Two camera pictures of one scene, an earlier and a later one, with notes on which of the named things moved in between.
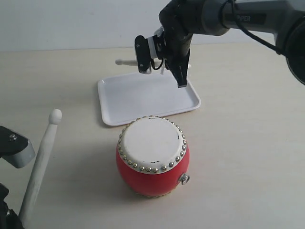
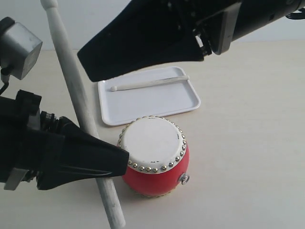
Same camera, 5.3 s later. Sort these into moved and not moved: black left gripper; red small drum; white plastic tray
Moved: black left gripper
Not moved: white plastic tray; red small drum
